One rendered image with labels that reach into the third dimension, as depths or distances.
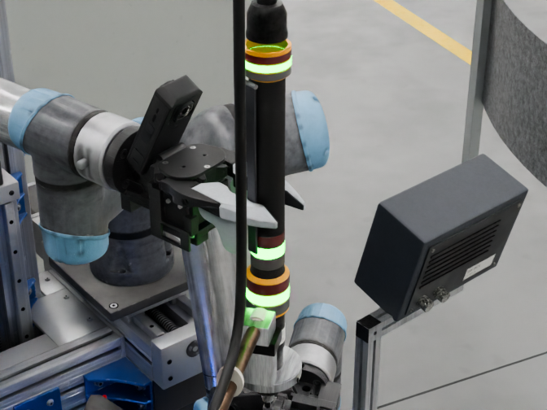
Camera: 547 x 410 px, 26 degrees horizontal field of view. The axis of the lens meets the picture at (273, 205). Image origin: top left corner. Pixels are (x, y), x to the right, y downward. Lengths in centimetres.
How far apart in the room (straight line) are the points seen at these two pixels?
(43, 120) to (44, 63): 188
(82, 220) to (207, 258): 37
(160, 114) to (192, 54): 230
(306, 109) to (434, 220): 35
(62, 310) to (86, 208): 92
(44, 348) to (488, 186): 82
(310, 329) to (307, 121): 29
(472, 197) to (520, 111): 155
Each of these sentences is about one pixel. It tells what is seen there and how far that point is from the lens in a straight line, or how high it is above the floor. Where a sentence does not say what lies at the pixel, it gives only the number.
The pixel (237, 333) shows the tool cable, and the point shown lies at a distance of 107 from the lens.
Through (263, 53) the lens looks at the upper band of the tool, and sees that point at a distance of 103.
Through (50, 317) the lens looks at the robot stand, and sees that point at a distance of 220.
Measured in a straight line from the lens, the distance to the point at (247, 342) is 112.
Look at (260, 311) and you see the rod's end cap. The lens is 115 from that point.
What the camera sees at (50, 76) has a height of 92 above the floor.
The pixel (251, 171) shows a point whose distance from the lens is 109.
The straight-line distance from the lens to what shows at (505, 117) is 363.
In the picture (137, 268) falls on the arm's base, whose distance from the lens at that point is 208.
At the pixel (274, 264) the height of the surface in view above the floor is 159.
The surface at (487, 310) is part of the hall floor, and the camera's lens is 385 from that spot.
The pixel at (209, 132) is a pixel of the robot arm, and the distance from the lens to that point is 163.
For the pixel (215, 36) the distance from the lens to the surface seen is 347.
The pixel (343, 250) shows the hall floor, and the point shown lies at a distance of 408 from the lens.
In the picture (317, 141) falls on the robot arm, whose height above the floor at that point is 145.
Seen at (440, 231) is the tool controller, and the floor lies 123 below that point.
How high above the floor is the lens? 223
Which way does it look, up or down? 31 degrees down
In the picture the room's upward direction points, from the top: straight up
